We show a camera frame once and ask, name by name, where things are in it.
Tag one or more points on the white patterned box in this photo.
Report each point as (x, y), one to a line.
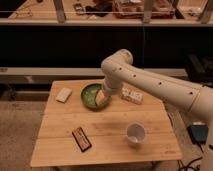
(131, 96)

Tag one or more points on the blue foot pedal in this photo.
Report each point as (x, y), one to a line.
(198, 133)

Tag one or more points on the yellow sponge block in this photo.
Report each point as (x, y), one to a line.
(100, 97)

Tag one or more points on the white rectangular sponge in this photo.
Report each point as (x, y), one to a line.
(63, 95)

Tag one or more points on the white paper cup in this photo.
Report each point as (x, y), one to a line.
(135, 134)

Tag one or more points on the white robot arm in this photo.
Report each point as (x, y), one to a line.
(192, 97)

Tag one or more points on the green round plate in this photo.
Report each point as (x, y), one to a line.
(88, 95)

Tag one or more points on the wooden table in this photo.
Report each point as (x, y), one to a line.
(105, 129)

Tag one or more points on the red chocolate bar packet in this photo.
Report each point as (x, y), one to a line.
(81, 139)

